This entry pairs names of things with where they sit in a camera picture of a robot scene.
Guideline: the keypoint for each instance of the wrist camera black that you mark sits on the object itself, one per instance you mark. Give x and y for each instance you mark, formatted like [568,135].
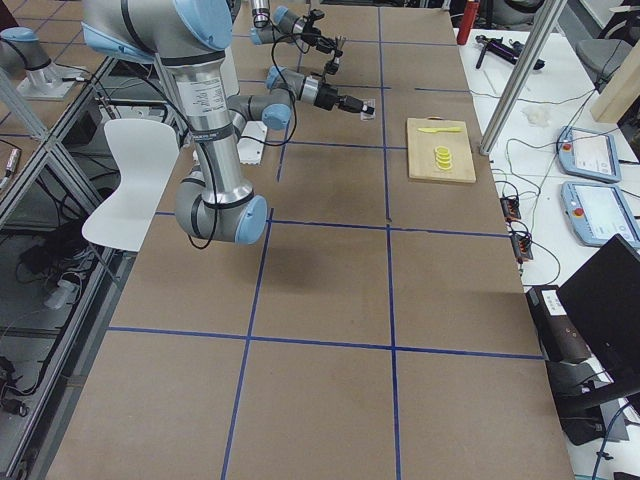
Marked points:
[314,15]

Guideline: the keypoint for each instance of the red bottle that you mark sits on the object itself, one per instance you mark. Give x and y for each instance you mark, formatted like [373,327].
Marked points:
[467,21]

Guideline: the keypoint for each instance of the blue teach pendant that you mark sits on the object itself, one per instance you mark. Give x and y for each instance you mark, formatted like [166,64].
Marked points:
[588,154]
[598,212]

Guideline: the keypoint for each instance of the grey office chair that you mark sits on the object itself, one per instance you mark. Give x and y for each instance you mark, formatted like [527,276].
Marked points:
[603,56]

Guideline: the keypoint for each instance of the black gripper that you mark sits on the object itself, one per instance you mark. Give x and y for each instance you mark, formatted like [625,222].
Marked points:
[328,96]
[311,34]

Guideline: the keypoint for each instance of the black box on table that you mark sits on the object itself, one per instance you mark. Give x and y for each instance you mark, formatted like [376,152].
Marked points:
[558,336]

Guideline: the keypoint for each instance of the clear glass cup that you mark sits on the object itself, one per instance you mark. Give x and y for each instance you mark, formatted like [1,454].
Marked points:
[368,111]

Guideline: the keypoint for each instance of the aluminium frame post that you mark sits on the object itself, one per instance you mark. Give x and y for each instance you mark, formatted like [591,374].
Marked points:
[535,42]

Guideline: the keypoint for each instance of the blue teach pendant far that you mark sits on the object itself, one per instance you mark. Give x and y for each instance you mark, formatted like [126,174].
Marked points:
[588,154]

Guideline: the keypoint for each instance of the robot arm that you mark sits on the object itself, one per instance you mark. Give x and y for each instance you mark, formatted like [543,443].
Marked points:
[190,40]
[285,26]

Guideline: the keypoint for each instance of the bamboo cutting board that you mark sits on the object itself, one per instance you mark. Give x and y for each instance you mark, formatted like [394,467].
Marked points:
[421,154]

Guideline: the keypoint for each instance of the white plastic chair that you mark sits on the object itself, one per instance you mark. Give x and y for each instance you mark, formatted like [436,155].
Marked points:
[145,152]

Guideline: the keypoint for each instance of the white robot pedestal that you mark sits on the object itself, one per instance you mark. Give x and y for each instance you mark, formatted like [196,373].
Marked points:
[251,146]

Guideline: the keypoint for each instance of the yellow plastic knife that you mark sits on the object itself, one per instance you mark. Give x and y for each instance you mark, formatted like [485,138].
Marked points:
[434,130]

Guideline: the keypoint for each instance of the blue teach pendant near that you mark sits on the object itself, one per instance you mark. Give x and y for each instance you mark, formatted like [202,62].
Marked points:
[598,212]

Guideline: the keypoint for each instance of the black handheld tool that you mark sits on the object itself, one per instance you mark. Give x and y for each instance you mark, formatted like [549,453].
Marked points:
[509,52]

